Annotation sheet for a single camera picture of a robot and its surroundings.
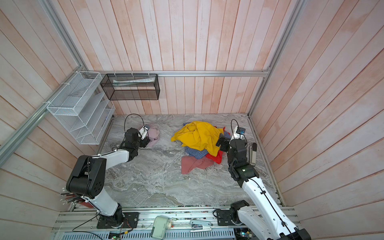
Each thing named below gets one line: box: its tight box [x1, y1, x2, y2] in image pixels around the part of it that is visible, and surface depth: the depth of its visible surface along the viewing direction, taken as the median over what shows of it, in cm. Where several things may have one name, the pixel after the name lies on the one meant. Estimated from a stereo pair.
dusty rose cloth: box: [181, 155, 214, 174], surface depth 95 cm
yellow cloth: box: [171, 120, 224, 157], surface depth 92 cm
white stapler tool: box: [189, 219, 214, 233], surface depth 72 cm
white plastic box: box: [150, 215, 168, 240], surface depth 69 cm
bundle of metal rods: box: [60, 192, 86, 205], surface depth 69 cm
